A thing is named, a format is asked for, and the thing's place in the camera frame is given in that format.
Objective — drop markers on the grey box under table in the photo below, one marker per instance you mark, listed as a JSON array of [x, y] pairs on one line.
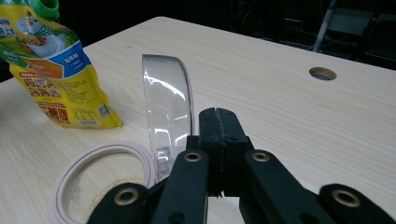
[[351, 20]]

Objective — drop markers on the yellow seasoning pouch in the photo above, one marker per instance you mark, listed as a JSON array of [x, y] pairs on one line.
[[68, 90]]

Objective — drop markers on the white table leg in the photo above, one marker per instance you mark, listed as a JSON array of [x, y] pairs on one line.
[[323, 29]]

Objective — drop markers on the black chair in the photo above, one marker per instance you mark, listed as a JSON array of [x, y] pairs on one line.
[[379, 40]]

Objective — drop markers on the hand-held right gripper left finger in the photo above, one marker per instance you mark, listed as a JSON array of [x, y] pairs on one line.
[[182, 186]]

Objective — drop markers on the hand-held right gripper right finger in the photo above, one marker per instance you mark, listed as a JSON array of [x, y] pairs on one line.
[[264, 183]]

